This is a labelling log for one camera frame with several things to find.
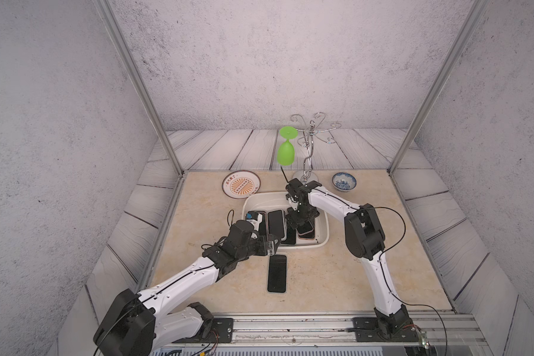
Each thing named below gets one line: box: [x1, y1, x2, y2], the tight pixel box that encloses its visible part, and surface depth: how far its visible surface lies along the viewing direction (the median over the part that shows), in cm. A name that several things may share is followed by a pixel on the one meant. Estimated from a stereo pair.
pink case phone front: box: [267, 209, 288, 242], surface depth 99 cm
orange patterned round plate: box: [221, 169, 262, 200], surface depth 117 cm
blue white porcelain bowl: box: [331, 172, 357, 193], surface depth 116 cm
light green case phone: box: [267, 254, 288, 293], surface depth 88 cm
